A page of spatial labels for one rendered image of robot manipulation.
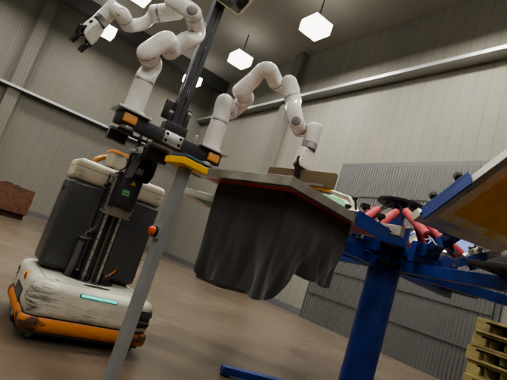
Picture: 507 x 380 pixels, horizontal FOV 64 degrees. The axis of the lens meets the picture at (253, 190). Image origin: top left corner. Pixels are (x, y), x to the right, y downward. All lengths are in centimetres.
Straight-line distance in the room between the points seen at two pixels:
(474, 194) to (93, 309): 187
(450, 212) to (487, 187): 21
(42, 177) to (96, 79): 317
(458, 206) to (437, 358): 398
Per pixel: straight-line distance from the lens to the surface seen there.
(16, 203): 943
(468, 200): 211
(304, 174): 195
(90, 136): 1273
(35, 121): 1254
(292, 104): 204
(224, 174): 175
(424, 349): 603
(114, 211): 241
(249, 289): 163
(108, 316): 226
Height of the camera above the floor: 66
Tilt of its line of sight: 9 degrees up
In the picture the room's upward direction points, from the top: 18 degrees clockwise
